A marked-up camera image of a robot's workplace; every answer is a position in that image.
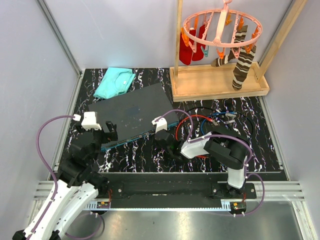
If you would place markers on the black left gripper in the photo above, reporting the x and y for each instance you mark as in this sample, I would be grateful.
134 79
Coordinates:
111 135

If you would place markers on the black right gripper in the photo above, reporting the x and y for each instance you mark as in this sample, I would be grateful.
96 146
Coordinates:
157 143

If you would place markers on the dark grey network switch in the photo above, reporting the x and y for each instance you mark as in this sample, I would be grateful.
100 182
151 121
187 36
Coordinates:
132 113

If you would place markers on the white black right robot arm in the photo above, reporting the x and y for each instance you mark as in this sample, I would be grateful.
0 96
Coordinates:
223 145

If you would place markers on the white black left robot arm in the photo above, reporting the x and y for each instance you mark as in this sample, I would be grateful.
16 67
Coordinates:
75 185

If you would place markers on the folded teal cloth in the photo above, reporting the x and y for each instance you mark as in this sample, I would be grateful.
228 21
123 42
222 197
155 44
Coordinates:
116 81

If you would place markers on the wooden rack with tray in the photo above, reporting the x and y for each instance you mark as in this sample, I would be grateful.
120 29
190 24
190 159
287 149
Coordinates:
204 82

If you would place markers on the red sock left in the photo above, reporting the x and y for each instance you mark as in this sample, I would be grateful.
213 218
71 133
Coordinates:
185 51

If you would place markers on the red sock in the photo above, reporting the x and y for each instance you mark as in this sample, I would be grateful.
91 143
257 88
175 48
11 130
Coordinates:
199 55
185 51

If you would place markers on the red sock right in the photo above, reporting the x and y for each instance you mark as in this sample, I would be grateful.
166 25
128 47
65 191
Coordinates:
199 55

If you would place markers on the brown striped sock long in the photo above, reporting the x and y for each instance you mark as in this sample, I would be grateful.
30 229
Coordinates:
242 67

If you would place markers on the pink round clip hanger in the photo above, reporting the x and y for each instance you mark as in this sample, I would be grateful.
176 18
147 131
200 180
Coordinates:
226 16

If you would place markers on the brown striped sock rear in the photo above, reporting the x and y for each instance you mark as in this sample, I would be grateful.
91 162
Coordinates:
240 36

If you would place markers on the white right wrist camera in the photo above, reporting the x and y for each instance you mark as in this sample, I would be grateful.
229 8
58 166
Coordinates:
160 124

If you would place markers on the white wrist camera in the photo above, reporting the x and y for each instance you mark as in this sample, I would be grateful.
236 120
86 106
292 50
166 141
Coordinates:
160 124
87 122

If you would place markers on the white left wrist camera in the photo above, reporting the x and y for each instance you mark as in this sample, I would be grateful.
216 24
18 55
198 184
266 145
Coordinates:
87 122

